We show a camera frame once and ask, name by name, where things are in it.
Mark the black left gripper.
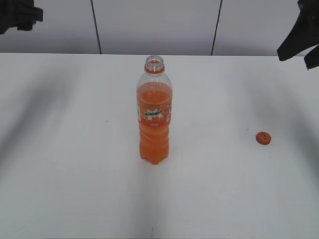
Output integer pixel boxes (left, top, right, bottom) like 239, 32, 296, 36
0, 0, 43, 34

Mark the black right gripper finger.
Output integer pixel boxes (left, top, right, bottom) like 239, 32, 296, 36
277, 0, 319, 61
304, 45, 319, 70

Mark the orange bottle cap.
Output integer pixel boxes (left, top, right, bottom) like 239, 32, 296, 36
256, 131, 271, 145

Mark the orange Mirinda soda bottle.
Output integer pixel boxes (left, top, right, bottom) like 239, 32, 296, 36
136, 55, 173, 165

